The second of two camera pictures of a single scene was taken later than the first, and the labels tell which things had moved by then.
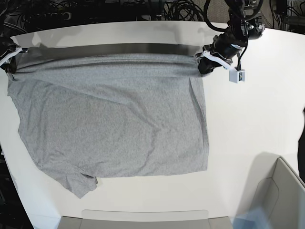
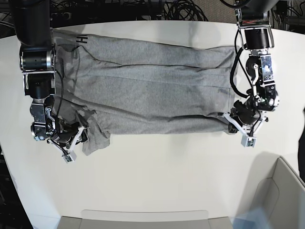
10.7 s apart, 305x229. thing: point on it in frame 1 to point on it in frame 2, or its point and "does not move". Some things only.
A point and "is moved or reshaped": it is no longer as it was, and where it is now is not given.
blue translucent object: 257,217 does not move
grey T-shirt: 90,114 is moved or reshaped
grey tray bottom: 67,222 does not move
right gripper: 220,50 to 245,118
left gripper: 9,56 to 64,138
